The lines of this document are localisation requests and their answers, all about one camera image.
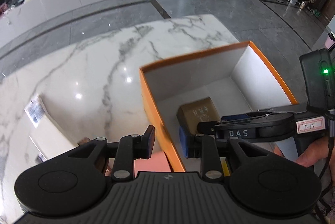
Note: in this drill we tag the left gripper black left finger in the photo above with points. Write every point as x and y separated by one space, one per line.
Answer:
127 150

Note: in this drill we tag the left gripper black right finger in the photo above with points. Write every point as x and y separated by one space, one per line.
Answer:
207 151

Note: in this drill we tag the pink pump dispenser bottle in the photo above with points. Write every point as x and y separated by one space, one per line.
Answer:
157 163

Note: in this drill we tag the person's right hand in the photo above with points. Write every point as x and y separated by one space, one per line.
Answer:
316 151

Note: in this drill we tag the gold brown small box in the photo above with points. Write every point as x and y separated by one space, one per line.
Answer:
190 114

